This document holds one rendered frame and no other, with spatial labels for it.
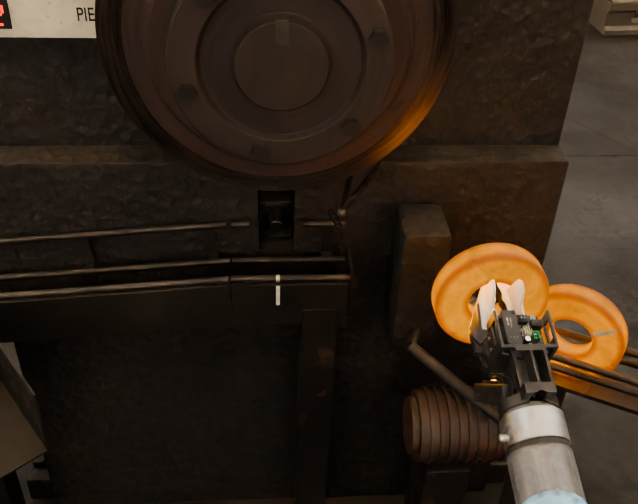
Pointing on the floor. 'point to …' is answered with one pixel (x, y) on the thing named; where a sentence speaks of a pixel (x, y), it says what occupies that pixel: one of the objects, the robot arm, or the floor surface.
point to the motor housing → (445, 444)
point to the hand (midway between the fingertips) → (492, 284)
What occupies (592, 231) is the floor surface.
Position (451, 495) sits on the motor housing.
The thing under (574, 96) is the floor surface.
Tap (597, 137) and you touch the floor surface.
